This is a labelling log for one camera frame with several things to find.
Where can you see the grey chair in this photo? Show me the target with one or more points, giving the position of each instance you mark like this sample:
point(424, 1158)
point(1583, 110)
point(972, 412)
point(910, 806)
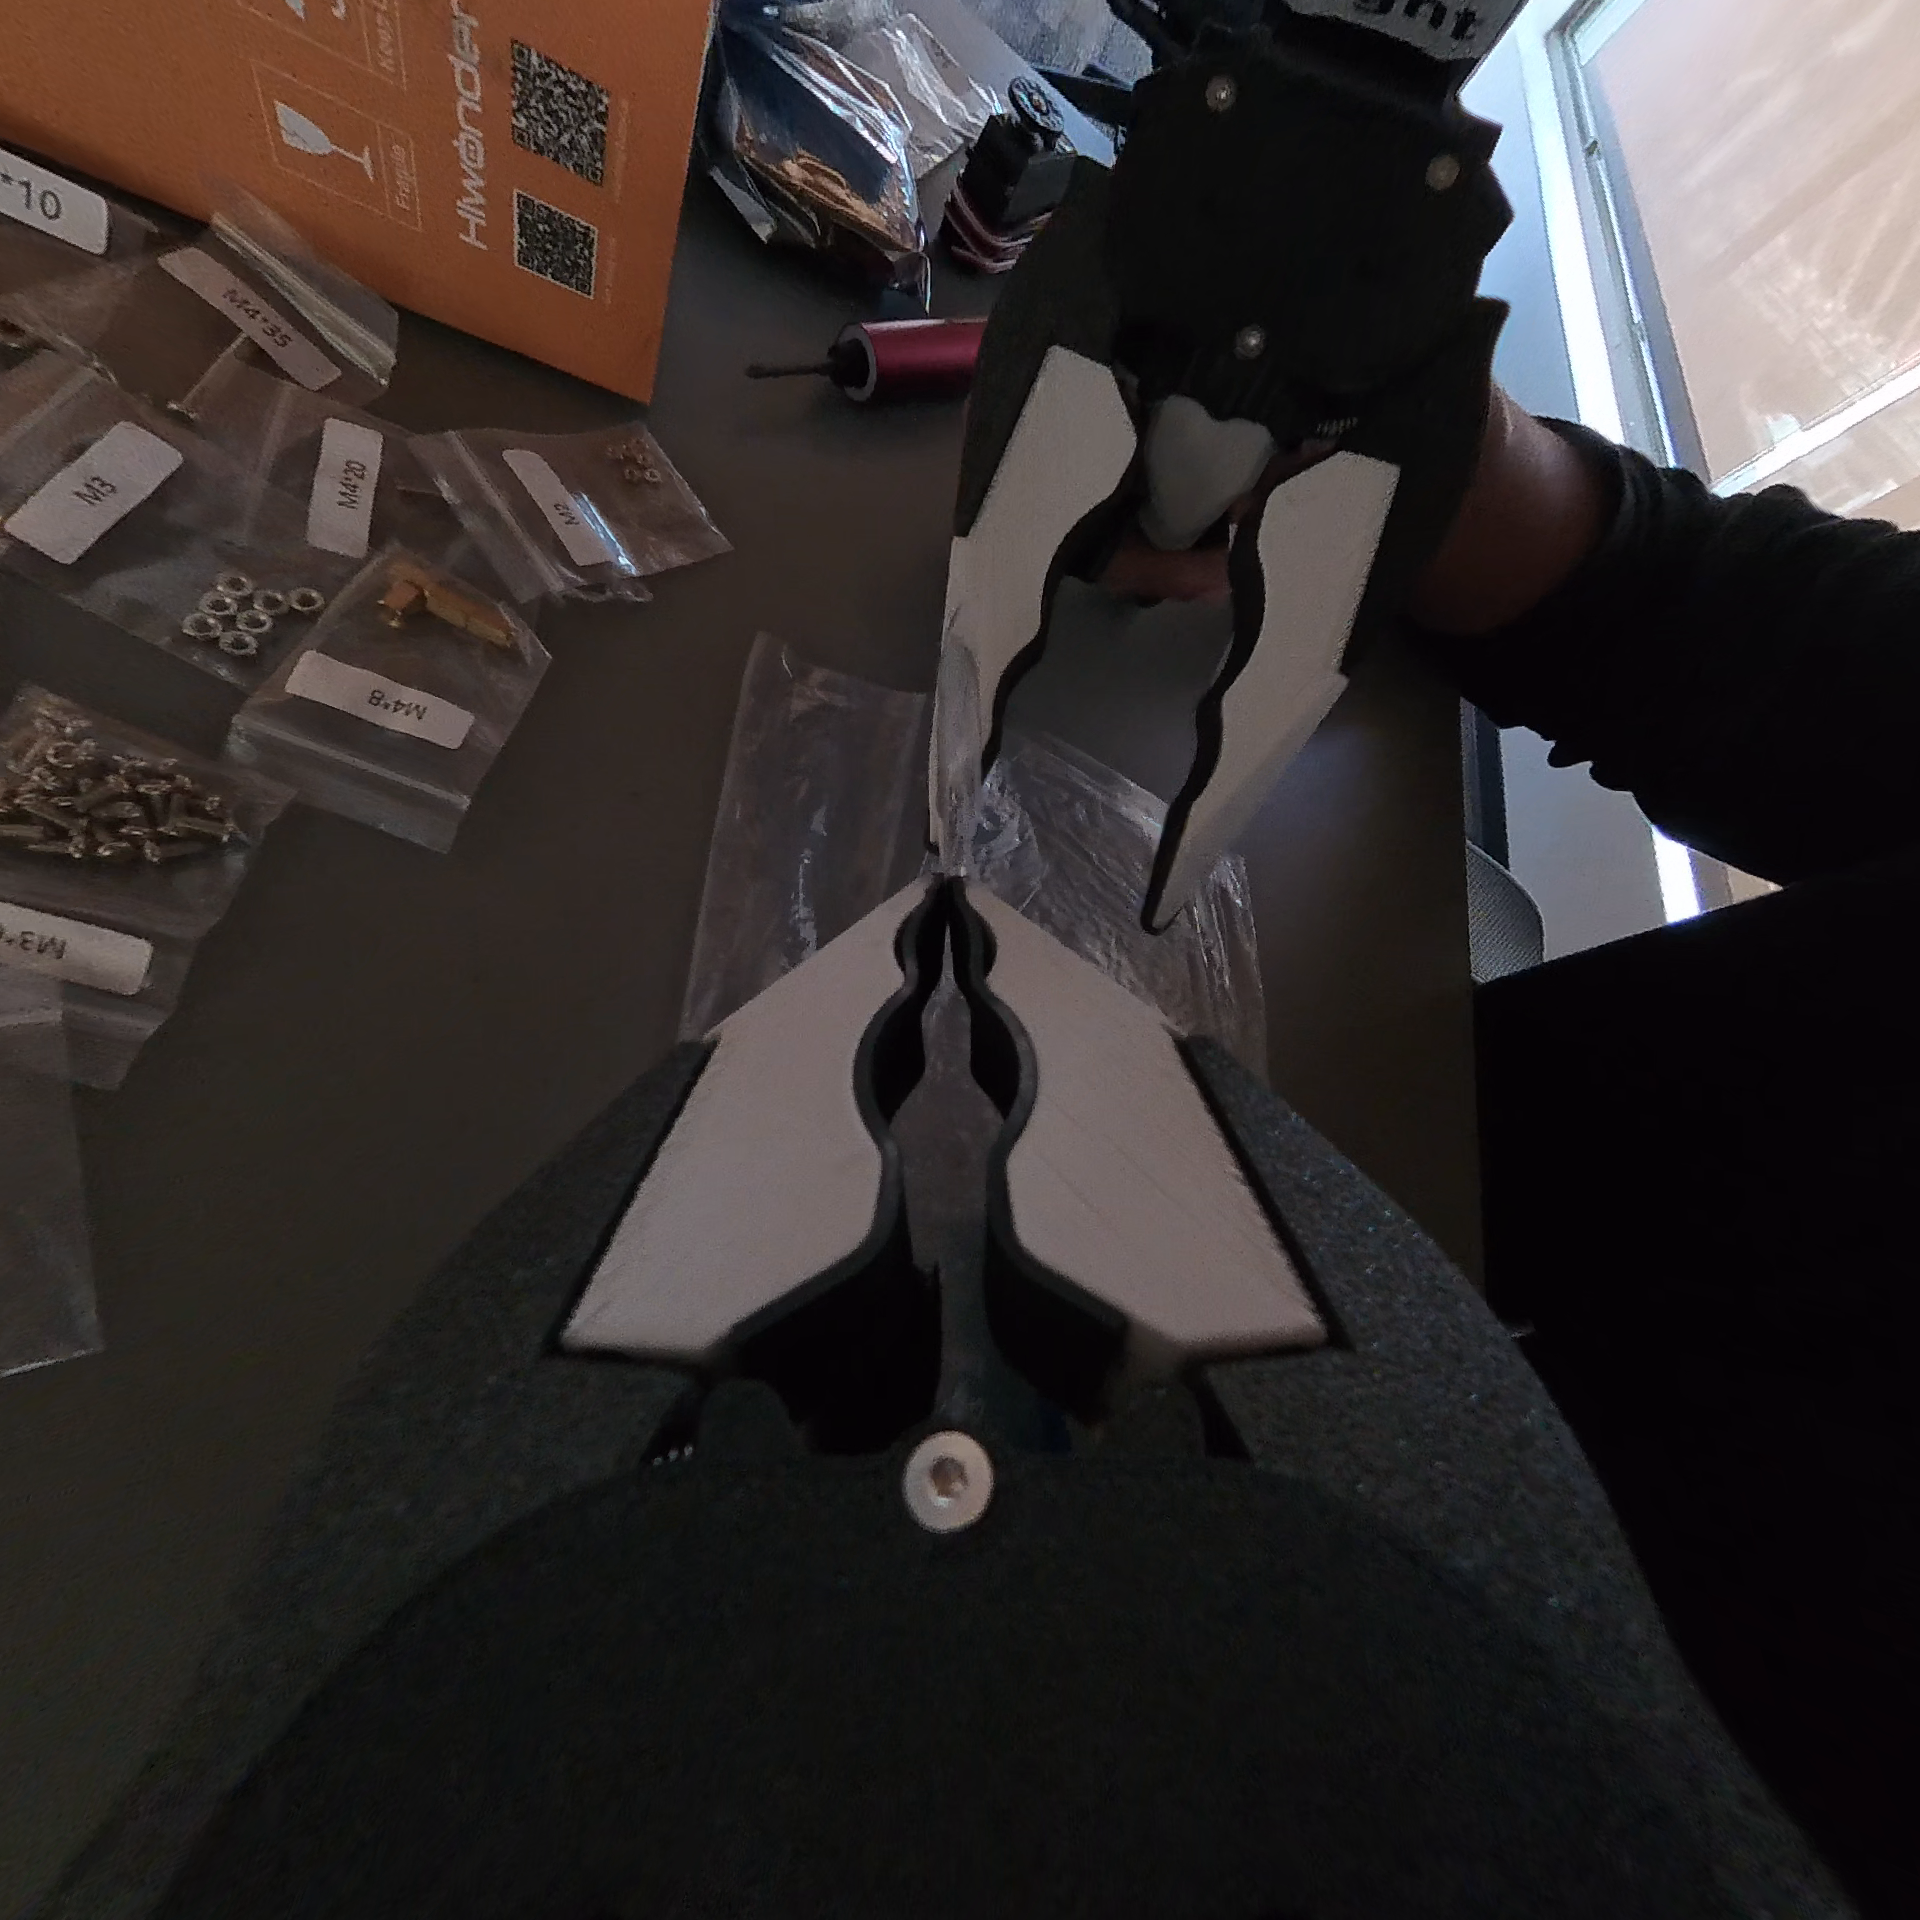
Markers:
point(1508, 914)

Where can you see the beige roller blind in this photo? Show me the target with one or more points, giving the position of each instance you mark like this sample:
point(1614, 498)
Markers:
point(1769, 225)

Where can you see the pile of small screw bags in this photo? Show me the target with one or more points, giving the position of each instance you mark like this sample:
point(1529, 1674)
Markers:
point(301, 600)

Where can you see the silver antistatic bag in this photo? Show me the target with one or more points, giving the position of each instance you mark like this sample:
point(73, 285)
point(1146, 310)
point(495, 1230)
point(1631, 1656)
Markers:
point(839, 150)

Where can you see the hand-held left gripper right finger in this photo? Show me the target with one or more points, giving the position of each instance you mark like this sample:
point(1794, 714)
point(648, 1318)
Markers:
point(1170, 1184)

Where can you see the person's dark clothing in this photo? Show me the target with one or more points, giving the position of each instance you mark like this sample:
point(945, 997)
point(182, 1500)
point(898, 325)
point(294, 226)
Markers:
point(1694, 1350)

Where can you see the large clear plastic bag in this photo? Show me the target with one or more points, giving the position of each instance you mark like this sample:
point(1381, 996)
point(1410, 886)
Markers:
point(809, 839)

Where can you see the orange white cardboard box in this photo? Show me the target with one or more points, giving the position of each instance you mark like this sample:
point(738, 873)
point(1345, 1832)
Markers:
point(376, 150)

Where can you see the person's right hand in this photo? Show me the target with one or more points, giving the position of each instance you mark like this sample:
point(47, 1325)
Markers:
point(1529, 510)

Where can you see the person's right forearm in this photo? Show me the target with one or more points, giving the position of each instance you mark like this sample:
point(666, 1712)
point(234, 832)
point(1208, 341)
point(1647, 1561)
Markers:
point(1724, 674)

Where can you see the red screwdriver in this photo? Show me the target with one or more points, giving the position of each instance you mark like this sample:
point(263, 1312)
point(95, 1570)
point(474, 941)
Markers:
point(914, 360)

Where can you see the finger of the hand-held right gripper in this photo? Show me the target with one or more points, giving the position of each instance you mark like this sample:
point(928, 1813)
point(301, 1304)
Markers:
point(1036, 510)
point(1290, 661)

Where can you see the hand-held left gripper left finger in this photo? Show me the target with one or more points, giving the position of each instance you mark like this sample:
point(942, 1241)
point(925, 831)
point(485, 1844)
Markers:
point(734, 1184)

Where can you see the small clear zip bag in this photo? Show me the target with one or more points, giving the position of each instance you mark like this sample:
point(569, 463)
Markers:
point(961, 750)

